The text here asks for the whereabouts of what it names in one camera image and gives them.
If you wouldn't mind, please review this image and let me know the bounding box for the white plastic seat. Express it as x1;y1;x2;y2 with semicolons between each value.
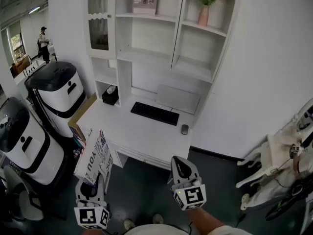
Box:
2;165;45;221

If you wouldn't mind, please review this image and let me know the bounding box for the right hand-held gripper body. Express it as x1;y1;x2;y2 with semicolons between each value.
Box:
170;176;207;212

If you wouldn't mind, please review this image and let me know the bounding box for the person's white shirt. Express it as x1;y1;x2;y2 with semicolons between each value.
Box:
123;223;252;235

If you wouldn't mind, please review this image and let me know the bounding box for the white rack with black slots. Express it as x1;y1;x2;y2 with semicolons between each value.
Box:
23;60;47;78

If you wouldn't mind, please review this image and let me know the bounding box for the window with green view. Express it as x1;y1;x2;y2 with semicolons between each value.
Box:
8;32;26;66

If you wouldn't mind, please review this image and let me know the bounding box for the brown cardboard box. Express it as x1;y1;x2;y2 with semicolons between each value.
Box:
67;93;97;143

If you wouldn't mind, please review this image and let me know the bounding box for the pink ribbed vase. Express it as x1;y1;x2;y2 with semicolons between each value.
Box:
198;5;210;26

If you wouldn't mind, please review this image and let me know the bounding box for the black tissue box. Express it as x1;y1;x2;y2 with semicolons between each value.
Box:
101;85;119;106

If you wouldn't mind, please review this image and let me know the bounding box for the person's right forearm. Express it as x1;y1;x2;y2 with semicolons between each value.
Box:
185;207;222;233

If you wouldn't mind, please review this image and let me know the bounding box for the white device with black band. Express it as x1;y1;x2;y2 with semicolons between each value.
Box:
294;99;313;144

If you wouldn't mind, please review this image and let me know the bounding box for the person's left forearm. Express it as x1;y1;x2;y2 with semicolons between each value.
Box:
82;228;108;235

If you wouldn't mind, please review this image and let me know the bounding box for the black keyboard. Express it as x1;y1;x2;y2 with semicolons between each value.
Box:
130;101;180;126

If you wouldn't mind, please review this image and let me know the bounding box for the black cable bundle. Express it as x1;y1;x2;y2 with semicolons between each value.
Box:
265;177;313;221

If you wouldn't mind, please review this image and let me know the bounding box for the white shelf cabinet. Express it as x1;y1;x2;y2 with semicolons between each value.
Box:
84;0;243;107

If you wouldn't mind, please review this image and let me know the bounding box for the white black service robot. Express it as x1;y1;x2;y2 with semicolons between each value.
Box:
24;61;87;138
0;96;66;186

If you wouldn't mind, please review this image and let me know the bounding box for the white ornate chair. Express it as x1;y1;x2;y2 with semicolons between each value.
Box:
236;127;313;212

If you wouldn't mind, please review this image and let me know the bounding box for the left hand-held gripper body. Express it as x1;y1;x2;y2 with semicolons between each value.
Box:
74;197;112;230

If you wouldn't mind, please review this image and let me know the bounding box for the white table top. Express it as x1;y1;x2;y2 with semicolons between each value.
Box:
76;92;200;172

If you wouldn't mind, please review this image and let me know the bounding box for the flag print book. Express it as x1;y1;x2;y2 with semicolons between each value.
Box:
73;129;113;196

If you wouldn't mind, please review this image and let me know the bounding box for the person's left shoe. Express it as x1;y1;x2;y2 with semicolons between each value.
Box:
123;218;135;231

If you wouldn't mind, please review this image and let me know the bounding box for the white arched glass cabinet door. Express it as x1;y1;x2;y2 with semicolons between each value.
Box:
85;0;117;60

